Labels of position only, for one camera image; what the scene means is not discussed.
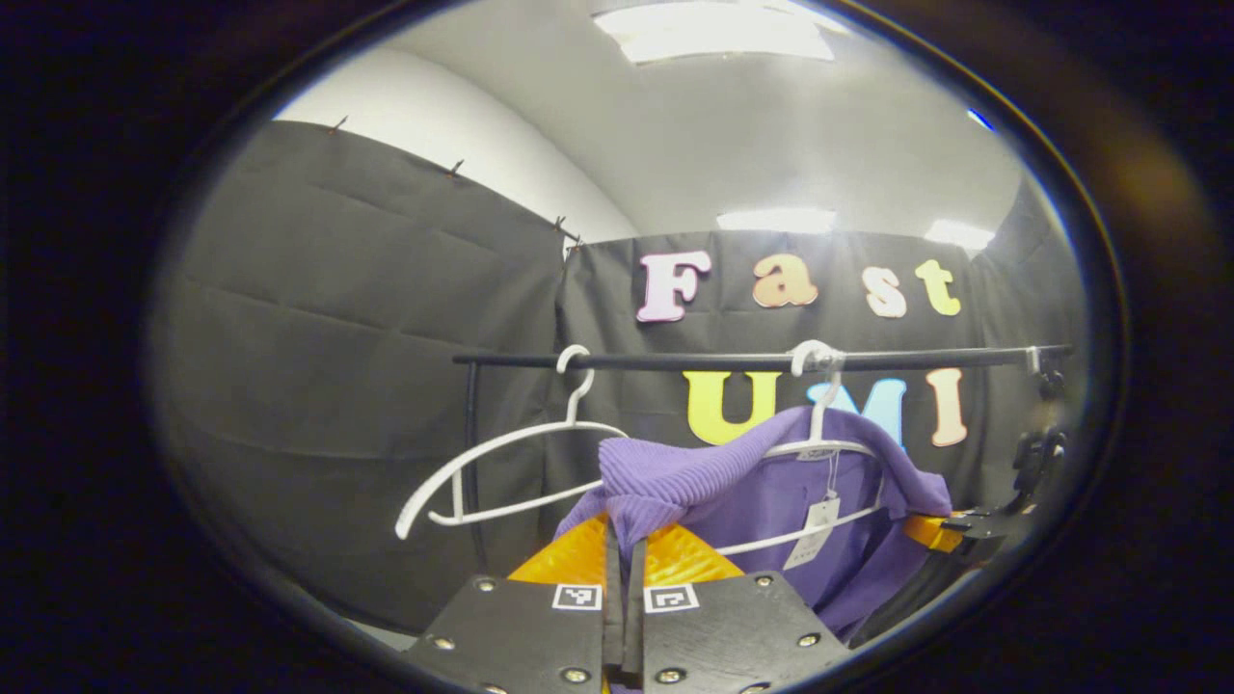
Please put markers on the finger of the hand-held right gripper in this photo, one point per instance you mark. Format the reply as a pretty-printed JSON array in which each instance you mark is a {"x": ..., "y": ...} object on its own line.
[{"x": 930, "y": 532}]

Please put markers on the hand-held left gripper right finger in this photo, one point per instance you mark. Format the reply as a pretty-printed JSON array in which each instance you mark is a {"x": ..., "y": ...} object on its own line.
[{"x": 733, "y": 631}]

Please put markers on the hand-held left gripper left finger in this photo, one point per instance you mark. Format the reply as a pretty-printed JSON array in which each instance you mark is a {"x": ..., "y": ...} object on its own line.
[{"x": 521, "y": 631}]

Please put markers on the purple knit cardigan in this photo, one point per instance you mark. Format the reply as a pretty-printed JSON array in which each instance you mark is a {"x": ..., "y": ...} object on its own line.
[{"x": 733, "y": 482}]

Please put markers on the white plastic hanger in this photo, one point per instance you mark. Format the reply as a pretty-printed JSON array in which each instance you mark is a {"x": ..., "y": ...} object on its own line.
[
  {"x": 579, "y": 384},
  {"x": 818, "y": 414}
]

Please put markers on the black clothes rack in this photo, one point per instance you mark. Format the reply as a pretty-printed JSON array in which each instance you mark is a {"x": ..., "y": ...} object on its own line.
[{"x": 694, "y": 361}]

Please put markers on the black backdrop cloth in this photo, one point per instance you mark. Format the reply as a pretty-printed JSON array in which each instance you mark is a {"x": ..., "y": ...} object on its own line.
[{"x": 337, "y": 337}]

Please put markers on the large ceiling light panel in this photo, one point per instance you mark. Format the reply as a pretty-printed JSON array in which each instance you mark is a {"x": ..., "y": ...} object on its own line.
[{"x": 713, "y": 29}]

